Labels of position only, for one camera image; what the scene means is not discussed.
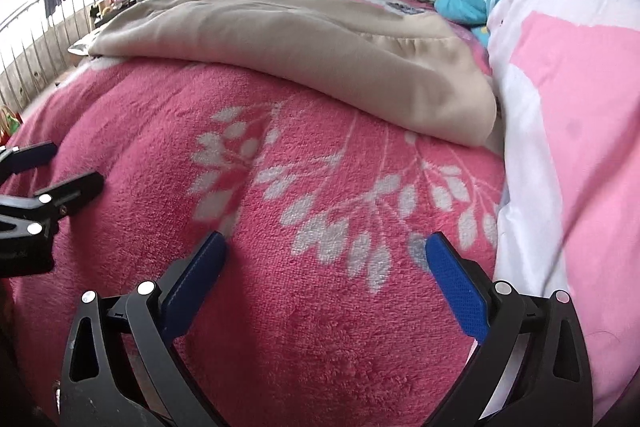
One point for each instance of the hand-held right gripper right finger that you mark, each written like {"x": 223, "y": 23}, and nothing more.
{"x": 457, "y": 287}

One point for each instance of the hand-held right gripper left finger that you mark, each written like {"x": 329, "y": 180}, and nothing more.
{"x": 195, "y": 282}

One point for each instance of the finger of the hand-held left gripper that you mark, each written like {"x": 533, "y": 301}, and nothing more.
{"x": 32, "y": 157}
{"x": 70, "y": 189}

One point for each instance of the beige zip hoodie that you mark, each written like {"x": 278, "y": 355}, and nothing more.
{"x": 325, "y": 57}

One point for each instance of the pink floral fleece blanket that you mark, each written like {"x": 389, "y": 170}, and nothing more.
{"x": 300, "y": 307}

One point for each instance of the metal window railing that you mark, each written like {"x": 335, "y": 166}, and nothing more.
{"x": 50, "y": 32}

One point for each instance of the cartoon print quilt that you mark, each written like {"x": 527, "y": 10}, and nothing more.
{"x": 550, "y": 107}

